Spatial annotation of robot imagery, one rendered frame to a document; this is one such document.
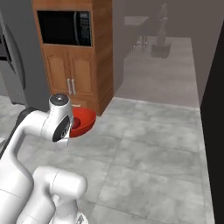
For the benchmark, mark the grey tall bottle on board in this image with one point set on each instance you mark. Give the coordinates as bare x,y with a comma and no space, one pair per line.
161,38

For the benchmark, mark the red tomato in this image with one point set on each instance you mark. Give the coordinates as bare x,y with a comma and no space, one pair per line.
77,122

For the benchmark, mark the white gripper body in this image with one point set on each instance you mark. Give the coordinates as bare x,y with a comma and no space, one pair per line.
69,134

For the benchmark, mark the black microwave oven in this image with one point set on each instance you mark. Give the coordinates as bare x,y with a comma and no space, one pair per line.
62,28

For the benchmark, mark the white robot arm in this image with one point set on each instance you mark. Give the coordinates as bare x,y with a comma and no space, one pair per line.
17,180

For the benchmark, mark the brown wooden tall cupboard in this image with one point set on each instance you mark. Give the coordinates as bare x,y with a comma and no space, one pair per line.
102,58

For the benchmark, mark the grey fridge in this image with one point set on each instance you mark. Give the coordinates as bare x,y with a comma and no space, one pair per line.
27,61

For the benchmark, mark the red bowl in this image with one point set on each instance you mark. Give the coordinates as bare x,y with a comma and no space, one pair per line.
86,120

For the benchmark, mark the black side panel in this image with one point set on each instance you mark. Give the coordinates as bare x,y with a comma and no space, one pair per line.
214,131

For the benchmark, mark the brown wooden cupboard door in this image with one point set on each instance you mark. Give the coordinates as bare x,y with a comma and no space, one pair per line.
57,73
83,74

